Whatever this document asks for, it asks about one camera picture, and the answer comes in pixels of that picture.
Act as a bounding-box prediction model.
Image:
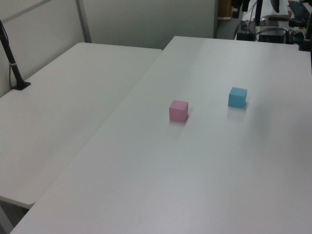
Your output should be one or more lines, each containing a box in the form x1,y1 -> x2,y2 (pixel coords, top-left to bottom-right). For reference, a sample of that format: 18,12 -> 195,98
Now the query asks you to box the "black electronics box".
258,28 -> 286,44

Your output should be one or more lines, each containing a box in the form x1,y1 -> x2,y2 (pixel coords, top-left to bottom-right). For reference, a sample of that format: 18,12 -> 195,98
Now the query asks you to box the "black monitor stand pole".
254,0 -> 263,26

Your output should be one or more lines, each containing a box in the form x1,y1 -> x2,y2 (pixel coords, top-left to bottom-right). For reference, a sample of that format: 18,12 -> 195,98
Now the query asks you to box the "black camera pole with base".
0,19 -> 32,92

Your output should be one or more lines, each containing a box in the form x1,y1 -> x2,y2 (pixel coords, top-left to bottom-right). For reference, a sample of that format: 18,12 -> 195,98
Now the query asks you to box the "grey partition post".
75,0 -> 92,44

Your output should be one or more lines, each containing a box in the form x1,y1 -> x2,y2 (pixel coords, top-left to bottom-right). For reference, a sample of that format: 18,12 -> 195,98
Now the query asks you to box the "brown flat object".
267,14 -> 293,22

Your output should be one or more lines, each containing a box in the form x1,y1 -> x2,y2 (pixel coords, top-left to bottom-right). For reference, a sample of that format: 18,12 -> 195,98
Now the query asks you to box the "black keyboard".
288,0 -> 311,19

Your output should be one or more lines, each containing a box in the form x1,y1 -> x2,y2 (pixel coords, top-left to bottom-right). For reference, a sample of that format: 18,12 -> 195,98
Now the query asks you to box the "pink cube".
169,99 -> 190,122

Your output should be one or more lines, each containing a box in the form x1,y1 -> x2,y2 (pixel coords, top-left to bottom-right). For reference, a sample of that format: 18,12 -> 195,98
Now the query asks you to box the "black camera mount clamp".
298,19 -> 312,52

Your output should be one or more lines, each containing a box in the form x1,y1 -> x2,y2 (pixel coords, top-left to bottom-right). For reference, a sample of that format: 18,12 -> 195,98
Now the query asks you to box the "blue cube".
228,86 -> 248,108

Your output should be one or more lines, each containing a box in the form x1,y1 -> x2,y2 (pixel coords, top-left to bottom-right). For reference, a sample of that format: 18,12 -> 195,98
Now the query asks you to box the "thin black pole cable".
9,63 -> 19,89

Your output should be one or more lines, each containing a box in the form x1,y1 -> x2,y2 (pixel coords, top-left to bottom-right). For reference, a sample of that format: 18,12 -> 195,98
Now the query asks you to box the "small black box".
237,32 -> 254,41

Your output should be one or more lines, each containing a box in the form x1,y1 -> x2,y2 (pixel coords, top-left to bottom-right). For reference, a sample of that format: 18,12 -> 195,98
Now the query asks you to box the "white side table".
0,42 -> 163,209

